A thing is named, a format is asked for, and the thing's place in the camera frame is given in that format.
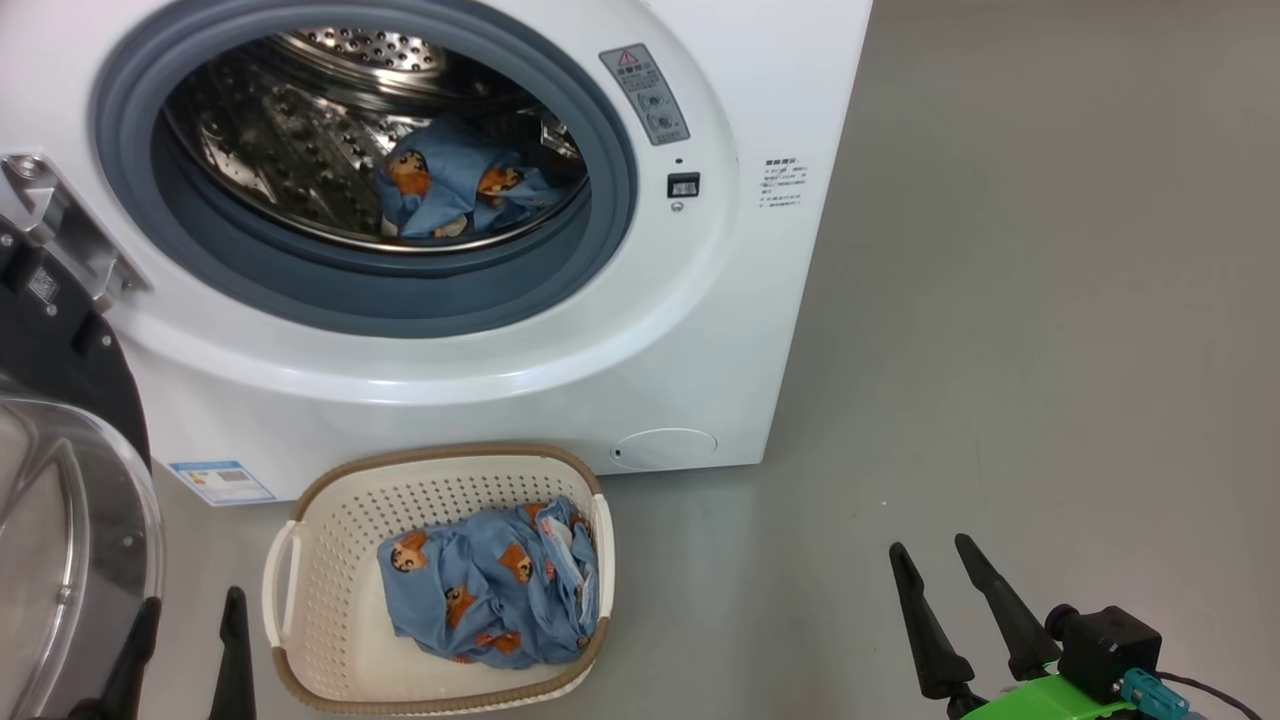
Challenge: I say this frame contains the small white text sticker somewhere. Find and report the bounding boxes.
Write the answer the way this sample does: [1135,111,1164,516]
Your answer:
[763,156,809,209]

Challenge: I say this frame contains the perforated steel washer drum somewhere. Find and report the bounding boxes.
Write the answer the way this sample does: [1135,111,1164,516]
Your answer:
[163,28,591,253]

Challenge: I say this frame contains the blue bear-print garment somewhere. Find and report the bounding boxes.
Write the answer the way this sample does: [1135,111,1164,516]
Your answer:
[377,497,601,669]
[376,118,566,241]

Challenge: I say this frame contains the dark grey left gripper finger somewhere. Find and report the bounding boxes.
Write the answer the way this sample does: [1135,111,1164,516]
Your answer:
[207,586,258,720]
[65,597,162,720]

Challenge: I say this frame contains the grey warning sticker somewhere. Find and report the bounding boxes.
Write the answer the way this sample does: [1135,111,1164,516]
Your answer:
[599,43,691,147]

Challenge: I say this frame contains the white front-load washing machine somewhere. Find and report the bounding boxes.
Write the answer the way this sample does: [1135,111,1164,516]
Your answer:
[0,0,874,506]

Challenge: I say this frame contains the grey rubber door gasket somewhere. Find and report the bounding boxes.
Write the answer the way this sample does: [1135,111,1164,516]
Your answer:
[88,0,639,339]

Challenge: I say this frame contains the black-rimmed glass washer door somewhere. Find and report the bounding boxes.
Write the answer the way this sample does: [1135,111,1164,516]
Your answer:
[0,215,166,720]

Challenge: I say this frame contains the blue energy label sticker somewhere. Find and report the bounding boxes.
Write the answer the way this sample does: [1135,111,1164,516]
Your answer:
[168,460,278,507]

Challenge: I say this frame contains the round white filter cover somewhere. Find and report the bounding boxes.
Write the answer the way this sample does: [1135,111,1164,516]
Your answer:
[611,428,719,471]

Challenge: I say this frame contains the metal door hinge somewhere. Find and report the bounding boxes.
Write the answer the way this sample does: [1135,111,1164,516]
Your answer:
[0,153,151,311]

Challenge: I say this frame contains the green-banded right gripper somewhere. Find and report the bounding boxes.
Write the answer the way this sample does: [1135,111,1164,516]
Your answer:
[888,533,1151,720]

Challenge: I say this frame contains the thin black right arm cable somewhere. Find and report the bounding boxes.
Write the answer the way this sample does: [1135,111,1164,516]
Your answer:
[1155,672,1266,720]

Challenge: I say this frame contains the cream perforated laundry basket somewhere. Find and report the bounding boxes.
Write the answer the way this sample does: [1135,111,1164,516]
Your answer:
[262,444,616,716]

